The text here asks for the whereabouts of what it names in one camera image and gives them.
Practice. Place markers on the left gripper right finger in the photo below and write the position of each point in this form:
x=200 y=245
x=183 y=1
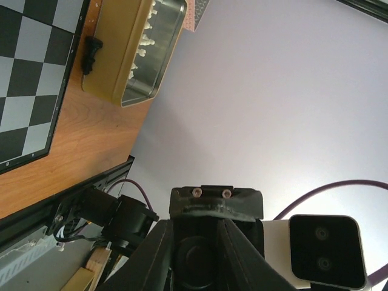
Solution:
x=241 y=266

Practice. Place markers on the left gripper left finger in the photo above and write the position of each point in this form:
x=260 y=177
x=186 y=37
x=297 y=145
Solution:
x=148 y=266

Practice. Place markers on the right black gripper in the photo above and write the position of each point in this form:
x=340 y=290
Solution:
x=195 y=212

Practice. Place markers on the black chess piece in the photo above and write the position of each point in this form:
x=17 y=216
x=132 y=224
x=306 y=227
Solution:
x=92 y=45

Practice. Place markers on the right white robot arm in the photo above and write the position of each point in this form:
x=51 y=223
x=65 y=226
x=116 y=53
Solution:
x=125 y=221

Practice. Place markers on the white chess pieces in tin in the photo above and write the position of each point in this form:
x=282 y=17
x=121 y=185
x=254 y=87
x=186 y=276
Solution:
x=145 y=40

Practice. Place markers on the open metal tin with pieces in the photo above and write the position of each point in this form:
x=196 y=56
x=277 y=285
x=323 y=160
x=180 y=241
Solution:
x=127 y=56

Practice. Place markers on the black and silver chessboard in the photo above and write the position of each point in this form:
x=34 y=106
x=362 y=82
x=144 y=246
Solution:
x=39 y=40

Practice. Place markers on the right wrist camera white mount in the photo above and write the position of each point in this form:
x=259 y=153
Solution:
x=310 y=250

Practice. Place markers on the black frame rail front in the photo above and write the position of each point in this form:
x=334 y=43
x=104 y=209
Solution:
x=23 y=223

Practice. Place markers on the light blue cable duct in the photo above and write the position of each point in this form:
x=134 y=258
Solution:
x=21 y=257

